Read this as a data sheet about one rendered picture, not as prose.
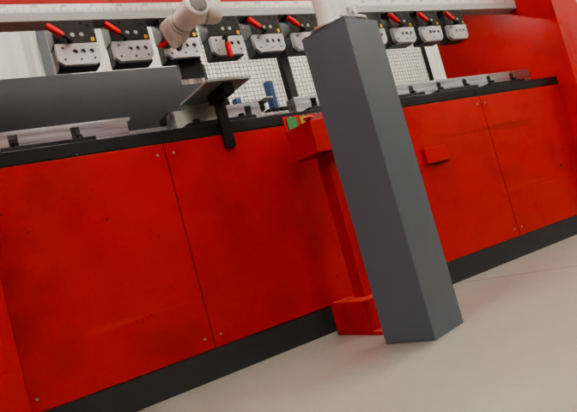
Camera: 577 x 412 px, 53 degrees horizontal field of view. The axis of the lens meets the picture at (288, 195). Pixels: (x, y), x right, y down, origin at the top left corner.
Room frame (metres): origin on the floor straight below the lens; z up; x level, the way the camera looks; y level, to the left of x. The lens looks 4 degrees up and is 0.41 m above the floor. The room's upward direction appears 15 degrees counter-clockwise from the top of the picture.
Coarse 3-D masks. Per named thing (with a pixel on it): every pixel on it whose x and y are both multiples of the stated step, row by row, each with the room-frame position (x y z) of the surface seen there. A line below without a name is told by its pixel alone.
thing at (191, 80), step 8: (176, 64) 2.25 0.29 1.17; (184, 64) 2.25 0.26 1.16; (192, 64) 2.27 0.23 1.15; (200, 64) 2.29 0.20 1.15; (184, 72) 2.25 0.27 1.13; (192, 72) 2.27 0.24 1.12; (200, 72) 2.29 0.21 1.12; (184, 80) 2.26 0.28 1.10; (192, 80) 2.27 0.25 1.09; (200, 80) 2.29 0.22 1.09
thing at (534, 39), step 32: (544, 0) 3.25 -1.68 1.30; (480, 32) 3.64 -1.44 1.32; (512, 32) 3.46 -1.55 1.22; (544, 32) 3.30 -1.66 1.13; (576, 32) 3.30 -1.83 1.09; (448, 64) 3.90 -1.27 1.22; (480, 64) 3.69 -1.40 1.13; (512, 64) 3.51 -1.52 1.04; (544, 64) 3.34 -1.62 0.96; (576, 64) 3.25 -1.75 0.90; (576, 96) 3.24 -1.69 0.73; (576, 128) 3.28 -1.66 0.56
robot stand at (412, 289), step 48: (336, 48) 1.76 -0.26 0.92; (384, 48) 1.85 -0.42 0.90; (336, 96) 1.80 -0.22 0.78; (384, 96) 1.79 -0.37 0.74; (336, 144) 1.83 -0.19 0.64; (384, 144) 1.74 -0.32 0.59; (384, 192) 1.75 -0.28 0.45; (384, 240) 1.78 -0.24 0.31; (432, 240) 1.82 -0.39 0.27; (384, 288) 1.81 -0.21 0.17; (432, 288) 1.77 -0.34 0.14; (384, 336) 1.85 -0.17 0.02; (432, 336) 1.73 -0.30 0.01
